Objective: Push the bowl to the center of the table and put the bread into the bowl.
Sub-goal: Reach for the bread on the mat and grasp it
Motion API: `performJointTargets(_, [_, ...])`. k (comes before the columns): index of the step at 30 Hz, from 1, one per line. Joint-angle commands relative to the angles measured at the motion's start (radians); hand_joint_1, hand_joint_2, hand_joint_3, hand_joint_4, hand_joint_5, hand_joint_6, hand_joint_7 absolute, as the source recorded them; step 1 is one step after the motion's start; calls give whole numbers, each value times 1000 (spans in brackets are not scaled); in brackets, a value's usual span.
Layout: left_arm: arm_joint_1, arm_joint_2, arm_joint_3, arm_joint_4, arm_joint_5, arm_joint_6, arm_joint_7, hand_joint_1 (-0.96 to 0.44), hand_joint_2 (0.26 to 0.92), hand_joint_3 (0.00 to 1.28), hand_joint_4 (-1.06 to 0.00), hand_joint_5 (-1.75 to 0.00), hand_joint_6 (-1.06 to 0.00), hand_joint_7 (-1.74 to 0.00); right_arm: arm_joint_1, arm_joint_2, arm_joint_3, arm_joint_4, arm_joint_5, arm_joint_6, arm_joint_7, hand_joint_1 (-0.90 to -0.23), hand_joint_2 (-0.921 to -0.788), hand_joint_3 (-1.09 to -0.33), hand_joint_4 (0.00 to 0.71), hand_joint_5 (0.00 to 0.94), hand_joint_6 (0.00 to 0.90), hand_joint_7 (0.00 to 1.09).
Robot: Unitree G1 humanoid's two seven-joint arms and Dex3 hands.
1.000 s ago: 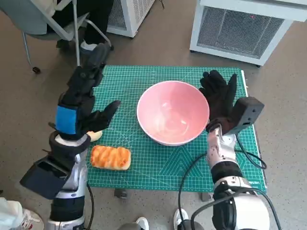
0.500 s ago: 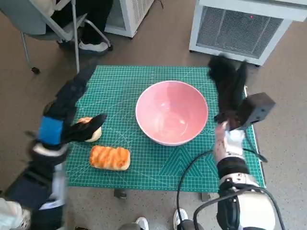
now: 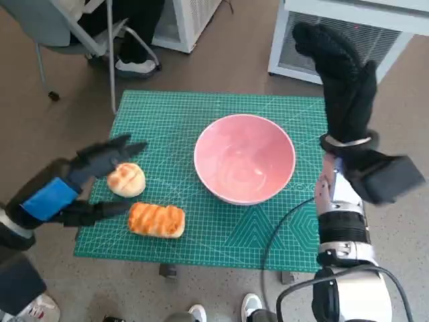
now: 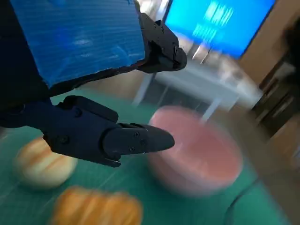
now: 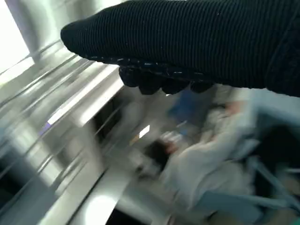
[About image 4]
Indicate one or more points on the orange toy bread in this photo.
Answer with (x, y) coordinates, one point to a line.
(93, 208)

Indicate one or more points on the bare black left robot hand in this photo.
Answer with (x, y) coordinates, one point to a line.
(77, 35)

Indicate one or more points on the blue lit monitor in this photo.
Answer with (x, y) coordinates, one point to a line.
(222, 23)

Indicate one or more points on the green cutting mat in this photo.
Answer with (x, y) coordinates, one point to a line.
(30, 206)

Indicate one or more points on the pink bowl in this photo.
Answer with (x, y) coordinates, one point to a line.
(197, 159)

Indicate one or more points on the white table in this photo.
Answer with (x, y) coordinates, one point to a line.
(199, 79)

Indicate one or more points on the dark furniture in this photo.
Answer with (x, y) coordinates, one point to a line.
(281, 93)

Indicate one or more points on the pale round toy bread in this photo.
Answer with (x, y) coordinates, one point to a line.
(39, 168)

